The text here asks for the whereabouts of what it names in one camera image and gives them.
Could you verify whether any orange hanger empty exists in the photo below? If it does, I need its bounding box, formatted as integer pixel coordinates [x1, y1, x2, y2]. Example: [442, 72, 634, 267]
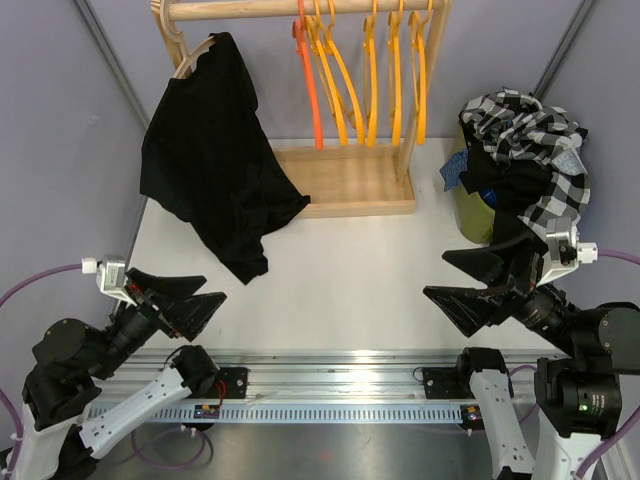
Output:
[363, 0, 378, 148]
[387, 0, 404, 146]

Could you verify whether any black white checkered shirt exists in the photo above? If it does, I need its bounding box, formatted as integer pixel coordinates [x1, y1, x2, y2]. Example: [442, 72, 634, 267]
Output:
[459, 88, 591, 238]

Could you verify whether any black t-shirt on rack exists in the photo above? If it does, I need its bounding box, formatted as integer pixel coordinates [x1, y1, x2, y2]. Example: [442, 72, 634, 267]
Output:
[140, 32, 311, 284]

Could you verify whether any red orange hanger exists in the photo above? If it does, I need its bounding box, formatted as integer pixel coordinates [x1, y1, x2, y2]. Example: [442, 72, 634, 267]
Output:
[292, 0, 324, 150]

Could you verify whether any aluminium rail base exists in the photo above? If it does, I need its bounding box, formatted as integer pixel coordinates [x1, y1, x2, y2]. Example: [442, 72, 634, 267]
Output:
[89, 349, 541, 404]

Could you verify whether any white slotted cable duct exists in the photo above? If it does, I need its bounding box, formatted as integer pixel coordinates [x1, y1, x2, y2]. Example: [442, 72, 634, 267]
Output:
[87, 403, 464, 425]

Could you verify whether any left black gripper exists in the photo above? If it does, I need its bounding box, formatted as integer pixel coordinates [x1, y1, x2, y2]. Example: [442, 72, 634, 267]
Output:
[89, 267, 227, 380]

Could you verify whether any wooden clothes rack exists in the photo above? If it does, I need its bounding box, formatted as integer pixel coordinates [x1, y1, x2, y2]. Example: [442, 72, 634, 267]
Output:
[151, 1, 450, 218]

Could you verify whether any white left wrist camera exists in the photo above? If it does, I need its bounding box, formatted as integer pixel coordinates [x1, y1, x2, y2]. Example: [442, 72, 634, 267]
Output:
[81, 255, 139, 306]

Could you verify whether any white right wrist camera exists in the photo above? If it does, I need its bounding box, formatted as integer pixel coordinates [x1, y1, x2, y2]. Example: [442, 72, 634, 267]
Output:
[537, 217, 598, 286]

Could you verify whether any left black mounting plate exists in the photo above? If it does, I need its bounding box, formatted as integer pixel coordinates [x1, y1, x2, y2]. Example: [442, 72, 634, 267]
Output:
[208, 367, 249, 400]

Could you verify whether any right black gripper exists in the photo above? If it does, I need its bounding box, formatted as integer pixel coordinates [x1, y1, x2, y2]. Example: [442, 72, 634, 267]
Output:
[428, 229, 584, 359]

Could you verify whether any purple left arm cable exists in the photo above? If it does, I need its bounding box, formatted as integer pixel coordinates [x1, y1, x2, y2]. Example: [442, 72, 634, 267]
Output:
[0, 264, 86, 446]

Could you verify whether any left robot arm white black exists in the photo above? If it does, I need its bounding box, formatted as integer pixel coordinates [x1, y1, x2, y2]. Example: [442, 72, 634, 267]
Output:
[1, 266, 227, 479]

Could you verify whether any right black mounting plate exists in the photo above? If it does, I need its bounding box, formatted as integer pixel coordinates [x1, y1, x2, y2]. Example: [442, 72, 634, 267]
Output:
[421, 367, 474, 400]

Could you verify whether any green laundry basket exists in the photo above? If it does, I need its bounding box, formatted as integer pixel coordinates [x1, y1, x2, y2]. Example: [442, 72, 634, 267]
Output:
[451, 114, 496, 245]

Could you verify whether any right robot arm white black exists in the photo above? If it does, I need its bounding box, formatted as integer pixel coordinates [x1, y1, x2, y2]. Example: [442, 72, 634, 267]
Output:
[422, 233, 639, 479]

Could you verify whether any black mounting plate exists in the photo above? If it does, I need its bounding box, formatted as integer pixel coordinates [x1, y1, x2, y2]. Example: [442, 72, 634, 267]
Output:
[208, 367, 249, 400]
[421, 367, 474, 400]

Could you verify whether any blue checked shirt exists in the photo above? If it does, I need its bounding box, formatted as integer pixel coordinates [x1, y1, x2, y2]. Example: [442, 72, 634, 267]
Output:
[439, 149, 497, 208]

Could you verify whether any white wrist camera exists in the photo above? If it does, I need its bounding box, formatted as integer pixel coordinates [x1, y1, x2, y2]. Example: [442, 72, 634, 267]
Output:
[537, 217, 598, 286]
[81, 255, 139, 306]

